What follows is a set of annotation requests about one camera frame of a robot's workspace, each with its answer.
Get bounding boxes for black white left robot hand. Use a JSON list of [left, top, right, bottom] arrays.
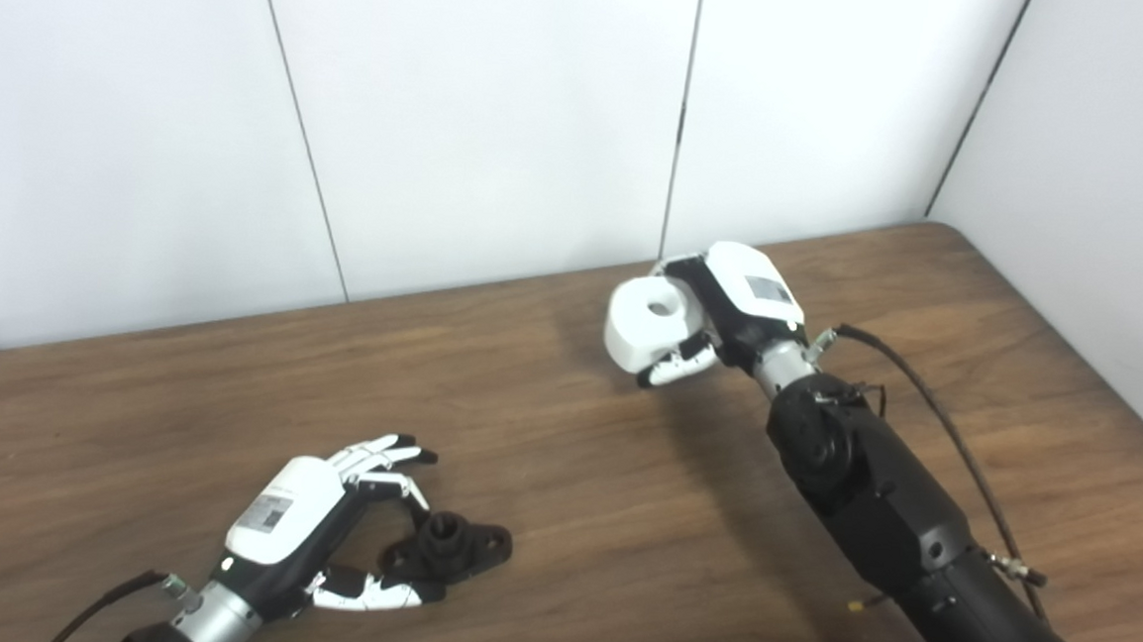
[[164, 420, 458, 642]]

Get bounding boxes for black flanged holder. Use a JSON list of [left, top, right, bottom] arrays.
[[377, 508, 516, 591]]

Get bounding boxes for round white piece with holes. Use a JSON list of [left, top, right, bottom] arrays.
[[601, 271, 714, 377]]

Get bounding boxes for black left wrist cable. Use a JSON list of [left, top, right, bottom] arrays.
[[46, 564, 205, 642]]

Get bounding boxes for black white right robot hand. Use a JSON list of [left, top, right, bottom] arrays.
[[635, 236, 831, 402]]

